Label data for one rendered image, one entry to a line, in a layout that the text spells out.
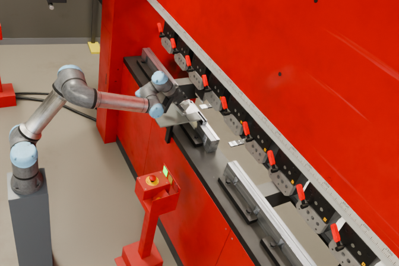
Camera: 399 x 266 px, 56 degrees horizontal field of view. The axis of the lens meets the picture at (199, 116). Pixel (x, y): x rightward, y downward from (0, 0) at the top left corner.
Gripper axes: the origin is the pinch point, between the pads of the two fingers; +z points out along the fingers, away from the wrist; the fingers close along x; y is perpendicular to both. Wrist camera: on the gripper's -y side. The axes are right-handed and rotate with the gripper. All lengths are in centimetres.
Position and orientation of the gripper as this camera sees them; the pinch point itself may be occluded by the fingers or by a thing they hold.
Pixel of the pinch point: (181, 109)
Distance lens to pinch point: 224.5
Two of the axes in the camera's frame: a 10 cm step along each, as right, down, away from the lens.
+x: -5.7, -5.9, 5.7
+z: 3.6, 4.4, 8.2
